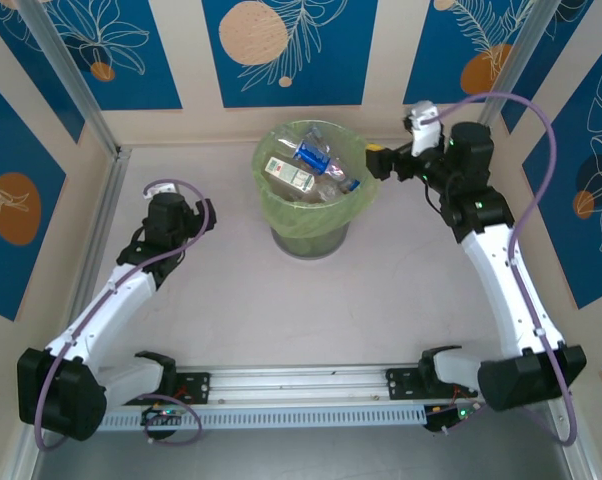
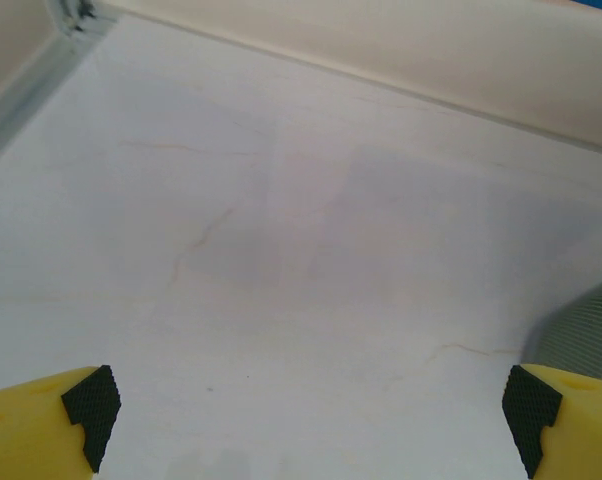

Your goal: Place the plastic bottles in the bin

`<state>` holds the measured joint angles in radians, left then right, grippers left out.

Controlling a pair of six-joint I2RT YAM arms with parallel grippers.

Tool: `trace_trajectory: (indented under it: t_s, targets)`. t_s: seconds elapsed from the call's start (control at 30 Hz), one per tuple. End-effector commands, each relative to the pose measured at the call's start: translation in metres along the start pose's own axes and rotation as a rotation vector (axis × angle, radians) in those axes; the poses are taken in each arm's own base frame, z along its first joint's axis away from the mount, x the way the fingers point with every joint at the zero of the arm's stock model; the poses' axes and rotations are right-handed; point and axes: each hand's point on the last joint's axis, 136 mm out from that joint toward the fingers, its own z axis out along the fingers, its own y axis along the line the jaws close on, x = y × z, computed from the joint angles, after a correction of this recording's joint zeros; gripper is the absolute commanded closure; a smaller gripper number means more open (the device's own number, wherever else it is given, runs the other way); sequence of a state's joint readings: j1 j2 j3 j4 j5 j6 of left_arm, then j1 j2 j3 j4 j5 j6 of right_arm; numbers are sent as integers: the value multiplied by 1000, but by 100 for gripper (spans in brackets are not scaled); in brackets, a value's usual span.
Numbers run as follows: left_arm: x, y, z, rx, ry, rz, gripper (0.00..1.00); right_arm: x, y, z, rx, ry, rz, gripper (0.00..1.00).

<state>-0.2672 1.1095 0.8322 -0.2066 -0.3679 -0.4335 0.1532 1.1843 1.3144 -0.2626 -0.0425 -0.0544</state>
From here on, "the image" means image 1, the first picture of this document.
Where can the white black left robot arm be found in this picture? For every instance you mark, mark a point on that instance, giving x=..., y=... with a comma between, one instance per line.
x=106, y=305

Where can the black left electronics board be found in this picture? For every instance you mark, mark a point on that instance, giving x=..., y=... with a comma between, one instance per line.
x=161, y=414

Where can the black electronics board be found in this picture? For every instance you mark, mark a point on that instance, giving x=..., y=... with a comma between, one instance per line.
x=161, y=414
x=446, y=417

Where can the aluminium table edge profile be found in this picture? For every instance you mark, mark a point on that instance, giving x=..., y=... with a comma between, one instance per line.
x=105, y=210
x=578, y=465

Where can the green plastic bin liner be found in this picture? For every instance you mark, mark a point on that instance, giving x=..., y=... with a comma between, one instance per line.
x=291, y=220

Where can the green white label clear bottle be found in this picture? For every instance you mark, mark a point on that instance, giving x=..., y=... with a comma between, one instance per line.
x=288, y=172

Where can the blue label clear water bottle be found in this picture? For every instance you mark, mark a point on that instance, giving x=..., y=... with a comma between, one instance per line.
x=313, y=156

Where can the aluminium frame post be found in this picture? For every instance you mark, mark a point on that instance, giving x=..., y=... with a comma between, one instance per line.
x=71, y=80
x=511, y=70

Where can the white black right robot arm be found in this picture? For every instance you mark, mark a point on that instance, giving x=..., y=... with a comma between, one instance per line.
x=501, y=280

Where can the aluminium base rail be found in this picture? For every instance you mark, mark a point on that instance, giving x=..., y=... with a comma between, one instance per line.
x=301, y=382

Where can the black right electronics board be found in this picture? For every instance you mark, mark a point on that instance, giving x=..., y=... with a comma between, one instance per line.
x=446, y=417

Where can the grey round waste bin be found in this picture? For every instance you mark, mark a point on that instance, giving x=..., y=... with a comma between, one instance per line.
x=311, y=245

